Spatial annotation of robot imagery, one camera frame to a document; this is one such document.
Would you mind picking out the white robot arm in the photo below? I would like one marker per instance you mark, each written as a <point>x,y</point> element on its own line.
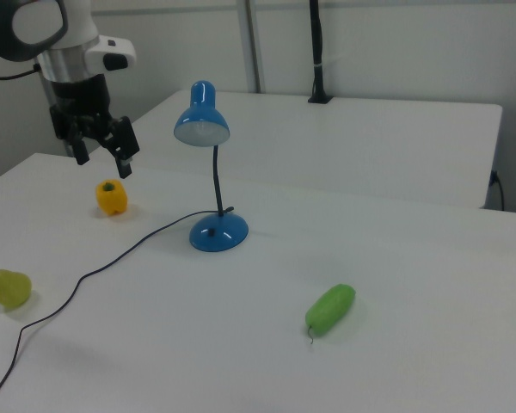
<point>75,26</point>

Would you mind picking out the green toy cucumber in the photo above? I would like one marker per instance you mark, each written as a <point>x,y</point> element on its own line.
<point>331,310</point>

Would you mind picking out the yellow toy bell pepper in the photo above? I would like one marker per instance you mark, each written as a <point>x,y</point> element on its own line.
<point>112,200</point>

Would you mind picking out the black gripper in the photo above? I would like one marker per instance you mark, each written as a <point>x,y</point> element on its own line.
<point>81,101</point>

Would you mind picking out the black camera pole with clamp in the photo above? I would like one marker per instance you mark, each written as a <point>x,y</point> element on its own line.
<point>316,43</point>

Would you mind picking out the green toy pear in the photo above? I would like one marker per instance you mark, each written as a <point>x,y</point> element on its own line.
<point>10,290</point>

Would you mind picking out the blue desk lamp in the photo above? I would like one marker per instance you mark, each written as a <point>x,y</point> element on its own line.
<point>217,234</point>

